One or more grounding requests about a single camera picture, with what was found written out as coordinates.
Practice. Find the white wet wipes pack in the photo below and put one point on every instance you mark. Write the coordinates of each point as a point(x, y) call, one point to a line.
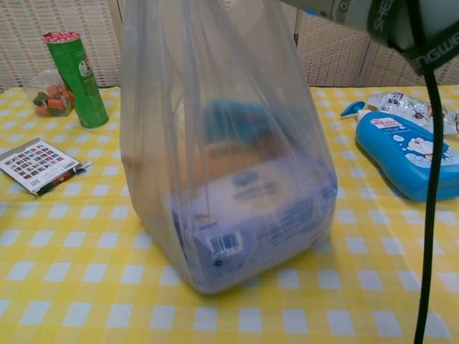
point(251, 222)

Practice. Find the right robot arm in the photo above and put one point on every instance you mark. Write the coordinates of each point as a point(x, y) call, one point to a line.
point(399, 25)

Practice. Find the yellow checked tablecloth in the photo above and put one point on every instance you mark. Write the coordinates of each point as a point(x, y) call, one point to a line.
point(89, 251)

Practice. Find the white snack pouch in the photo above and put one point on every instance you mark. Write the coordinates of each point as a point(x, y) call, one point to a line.
point(401, 104)

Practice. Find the beige woven folding screen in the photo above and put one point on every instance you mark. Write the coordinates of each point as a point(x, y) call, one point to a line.
point(21, 36)

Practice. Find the blue flat package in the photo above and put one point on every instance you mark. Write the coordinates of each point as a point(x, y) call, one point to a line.
point(233, 114)

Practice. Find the clear plastic bag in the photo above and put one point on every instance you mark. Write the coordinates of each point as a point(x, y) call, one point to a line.
point(161, 107)

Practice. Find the colourful grid card pack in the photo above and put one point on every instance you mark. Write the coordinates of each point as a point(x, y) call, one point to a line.
point(36, 163)

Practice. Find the small red snack bag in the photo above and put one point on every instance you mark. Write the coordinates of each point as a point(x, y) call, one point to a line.
point(46, 100)

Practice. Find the green chips can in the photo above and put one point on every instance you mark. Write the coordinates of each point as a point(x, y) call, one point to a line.
point(82, 89)

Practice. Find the blue pump detergent bottle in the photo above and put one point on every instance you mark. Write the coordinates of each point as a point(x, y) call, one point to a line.
point(394, 154)

